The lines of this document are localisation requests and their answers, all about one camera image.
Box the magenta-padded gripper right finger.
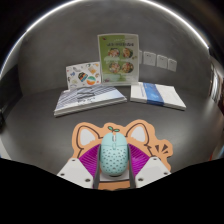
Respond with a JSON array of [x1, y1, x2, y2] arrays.
[[127, 143, 172, 190]]

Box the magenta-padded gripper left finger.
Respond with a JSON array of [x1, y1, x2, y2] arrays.
[[56, 143, 103, 190]]

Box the mint green computer mouse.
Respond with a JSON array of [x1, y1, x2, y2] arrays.
[[99, 131, 130, 178]]

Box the orange corgi-shaped mouse pad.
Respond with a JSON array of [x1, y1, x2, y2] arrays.
[[71, 119, 174, 192]]

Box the grey striped book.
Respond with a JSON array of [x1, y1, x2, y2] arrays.
[[53, 84, 128, 118]]

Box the white book with blue band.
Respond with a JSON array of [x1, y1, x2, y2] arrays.
[[129, 81, 187, 111]]

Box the white card with colourful stickers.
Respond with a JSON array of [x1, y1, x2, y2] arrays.
[[65, 61, 102, 90]]

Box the green food menu sign stand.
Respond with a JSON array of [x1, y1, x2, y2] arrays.
[[97, 32, 140, 87]]

